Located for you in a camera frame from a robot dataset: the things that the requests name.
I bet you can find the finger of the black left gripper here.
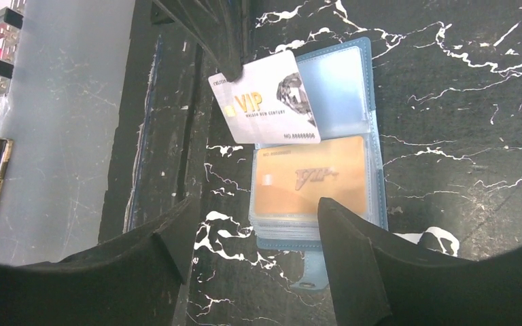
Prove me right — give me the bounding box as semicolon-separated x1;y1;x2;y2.
151;0;250;82

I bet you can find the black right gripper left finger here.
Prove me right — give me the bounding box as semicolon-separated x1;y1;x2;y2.
0;196;200;325

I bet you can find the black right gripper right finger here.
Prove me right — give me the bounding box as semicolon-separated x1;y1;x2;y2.
317;198;522;325

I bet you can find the silver VIP credit card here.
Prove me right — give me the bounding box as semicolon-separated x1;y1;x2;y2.
209;50;321;145

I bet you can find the light blue card holder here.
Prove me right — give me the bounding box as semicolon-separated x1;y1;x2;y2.
249;37;387;291

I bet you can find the gold VIP credit card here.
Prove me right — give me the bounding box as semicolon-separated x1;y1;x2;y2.
253;136;367;219

